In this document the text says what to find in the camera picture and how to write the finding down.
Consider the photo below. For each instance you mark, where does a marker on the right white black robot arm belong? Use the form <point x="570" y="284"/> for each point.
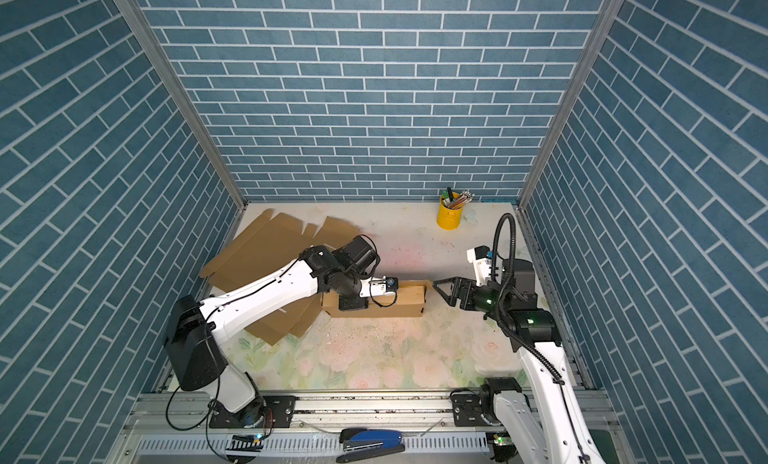
<point x="559" y="434"/>

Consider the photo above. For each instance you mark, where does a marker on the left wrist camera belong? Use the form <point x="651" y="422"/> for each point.
<point x="377" y="287"/>

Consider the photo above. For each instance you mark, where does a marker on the cardboard box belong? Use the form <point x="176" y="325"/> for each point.
<point x="410" y="303"/>

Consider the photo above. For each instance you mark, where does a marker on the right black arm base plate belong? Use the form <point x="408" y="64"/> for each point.
<point x="474" y="407"/>

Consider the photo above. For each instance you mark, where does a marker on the blue black stapler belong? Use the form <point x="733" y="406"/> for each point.
<point x="362" y="443"/>

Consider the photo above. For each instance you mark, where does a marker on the cardboard sheet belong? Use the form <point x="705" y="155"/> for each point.
<point x="263" y="247"/>

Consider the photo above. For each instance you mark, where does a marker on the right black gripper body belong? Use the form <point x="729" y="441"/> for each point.
<point x="477" y="298"/>

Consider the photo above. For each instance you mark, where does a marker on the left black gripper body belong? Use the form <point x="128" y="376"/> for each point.
<point x="355" y="303"/>

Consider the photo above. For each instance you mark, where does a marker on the pens in cup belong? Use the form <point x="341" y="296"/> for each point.
<point x="452" y="200"/>

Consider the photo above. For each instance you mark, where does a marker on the aluminium front rail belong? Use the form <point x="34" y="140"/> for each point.
<point x="160" y="432"/>

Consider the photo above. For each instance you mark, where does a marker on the yellow pen cup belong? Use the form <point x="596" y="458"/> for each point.
<point x="448" y="218"/>

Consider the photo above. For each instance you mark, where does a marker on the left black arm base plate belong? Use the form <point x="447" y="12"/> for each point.
<point x="265" y="412"/>

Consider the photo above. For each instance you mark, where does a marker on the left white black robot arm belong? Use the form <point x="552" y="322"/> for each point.
<point x="197" y="330"/>

